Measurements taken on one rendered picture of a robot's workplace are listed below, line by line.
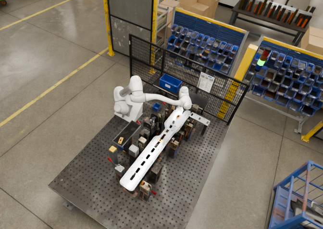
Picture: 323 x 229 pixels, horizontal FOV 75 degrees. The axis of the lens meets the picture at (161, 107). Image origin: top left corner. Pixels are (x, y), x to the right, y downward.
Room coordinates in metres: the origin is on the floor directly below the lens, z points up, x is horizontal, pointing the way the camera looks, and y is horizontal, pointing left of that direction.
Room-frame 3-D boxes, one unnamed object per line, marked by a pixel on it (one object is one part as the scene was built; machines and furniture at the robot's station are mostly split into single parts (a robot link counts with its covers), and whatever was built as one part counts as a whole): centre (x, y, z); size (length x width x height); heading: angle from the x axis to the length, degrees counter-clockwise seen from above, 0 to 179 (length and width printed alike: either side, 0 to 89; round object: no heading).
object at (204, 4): (6.63, -0.72, 0.52); 1.20 x 0.80 x 1.05; 153
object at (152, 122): (1.64, 0.10, 0.94); 0.18 x 0.13 x 0.49; 154
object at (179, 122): (1.44, -0.04, 1.00); 1.38 x 0.22 x 0.02; 154
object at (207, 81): (2.33, -0.58, 1.30); 0.23 x 0.02 x 0.31; 64
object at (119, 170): (1.00, 0.37, 0.88); 0.11 x 0.10 x 0.36; 64
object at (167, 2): (5.38, -0.06, 0.52); 1.21 x 0.81 x 1.05; 160
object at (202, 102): (2.35, -0.25, 1.02); 0.90 x 0.22 x 0.03; 64
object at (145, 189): (0.85, 0.05, 0.88); 0.15 x 0.11 x 0.36; 64
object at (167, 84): (2.44, -0.09, 1.10); 0.30 x 0.17 x 0.13; 65
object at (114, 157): (1.16, 0.48, 0.92); 0.08 x 0.08 x 0.44; 64
